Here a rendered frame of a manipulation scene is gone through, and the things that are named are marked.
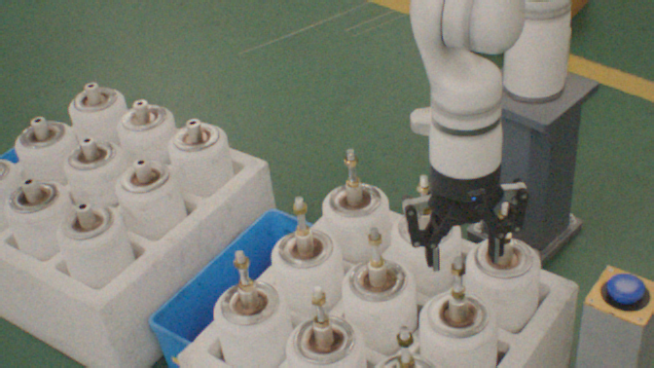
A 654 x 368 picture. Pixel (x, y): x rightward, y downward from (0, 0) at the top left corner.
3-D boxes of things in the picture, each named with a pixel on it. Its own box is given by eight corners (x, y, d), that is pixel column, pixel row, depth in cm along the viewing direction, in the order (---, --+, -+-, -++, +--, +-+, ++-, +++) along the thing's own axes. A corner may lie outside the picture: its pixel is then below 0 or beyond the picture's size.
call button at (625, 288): (614, 279, 104) (616, 267, 102) (648, 292, 102) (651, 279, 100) (600, 301, 101) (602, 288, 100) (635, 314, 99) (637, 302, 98)
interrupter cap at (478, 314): (498, 305, 110) (498, 301, 110) (476, 348, 105) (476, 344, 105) (441, 287, 114) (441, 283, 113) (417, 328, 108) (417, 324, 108)
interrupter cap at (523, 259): (469, 276, 115) (469, 272, 114) (479, 237, 120) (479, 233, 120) (528, 284, 113) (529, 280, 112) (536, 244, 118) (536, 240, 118)
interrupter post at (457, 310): (471, 312, 110) (471, 294, 108) (463, 326, 108) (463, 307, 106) (453, 307, 111) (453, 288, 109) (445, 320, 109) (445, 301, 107)
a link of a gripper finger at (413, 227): (410, 192, 97) (423, 229, 101) (394, 197, 98) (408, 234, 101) (415, 207, 95) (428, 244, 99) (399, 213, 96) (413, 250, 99)
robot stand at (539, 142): (513, 195, 165) (521, 54, 146) (583, 227, 156) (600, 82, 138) (465, 236, 157) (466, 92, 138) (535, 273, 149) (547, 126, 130)
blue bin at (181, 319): (278, 258, 157) (270, 205, 149) (329, 280, 151) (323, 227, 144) (160, 374, 139) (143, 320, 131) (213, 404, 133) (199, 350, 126)
